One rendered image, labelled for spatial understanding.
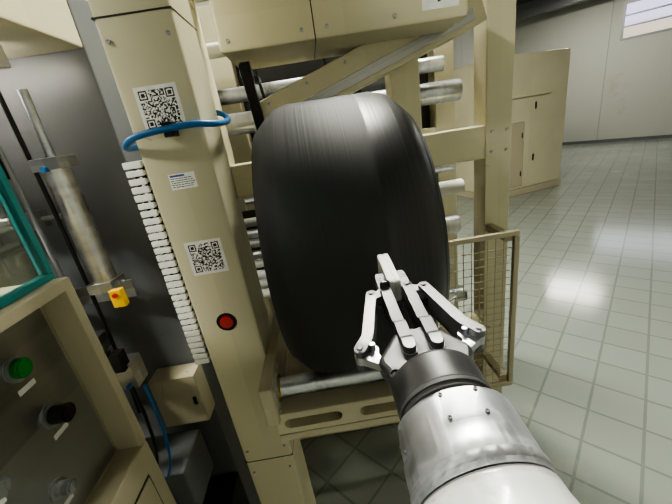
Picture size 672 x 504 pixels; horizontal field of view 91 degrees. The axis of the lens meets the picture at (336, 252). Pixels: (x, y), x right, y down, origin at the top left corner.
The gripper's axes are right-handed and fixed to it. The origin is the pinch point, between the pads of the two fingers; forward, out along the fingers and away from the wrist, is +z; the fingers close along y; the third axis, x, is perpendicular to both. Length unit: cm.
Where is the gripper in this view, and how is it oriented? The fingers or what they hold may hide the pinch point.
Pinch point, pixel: (388, 276)
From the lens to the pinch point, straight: 43.5
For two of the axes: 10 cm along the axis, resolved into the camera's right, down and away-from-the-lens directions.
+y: -9.9, 1.6, -0.2
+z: -0.9, -4.7, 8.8
